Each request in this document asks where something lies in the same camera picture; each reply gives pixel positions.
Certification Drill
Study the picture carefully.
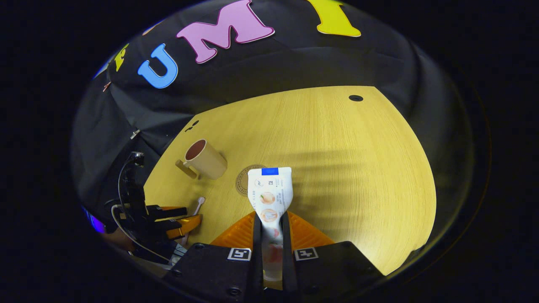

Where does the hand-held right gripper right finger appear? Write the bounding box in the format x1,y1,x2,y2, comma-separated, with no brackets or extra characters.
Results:
281,211,386,303

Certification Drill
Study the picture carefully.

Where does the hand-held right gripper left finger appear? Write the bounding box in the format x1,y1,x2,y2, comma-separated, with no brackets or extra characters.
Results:
162,211,265,303

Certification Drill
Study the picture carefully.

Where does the white toothbrush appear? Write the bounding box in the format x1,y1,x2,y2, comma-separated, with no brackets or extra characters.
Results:
181,197,206,247

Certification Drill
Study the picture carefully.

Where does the white toothpaste tube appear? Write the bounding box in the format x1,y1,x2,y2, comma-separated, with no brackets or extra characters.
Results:
247,167,293,282

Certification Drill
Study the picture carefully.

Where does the beige cup with wooden handle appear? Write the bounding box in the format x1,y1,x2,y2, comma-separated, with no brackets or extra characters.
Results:
175,139,228,181

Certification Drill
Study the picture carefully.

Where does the round brown coaster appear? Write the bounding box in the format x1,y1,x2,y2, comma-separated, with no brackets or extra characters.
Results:
235,164,268,197

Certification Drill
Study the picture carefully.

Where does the black backdrop cloth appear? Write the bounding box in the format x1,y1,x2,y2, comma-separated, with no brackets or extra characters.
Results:
69,0,476,261

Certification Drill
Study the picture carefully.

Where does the white cable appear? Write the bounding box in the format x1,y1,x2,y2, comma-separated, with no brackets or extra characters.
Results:
111,204,171,263

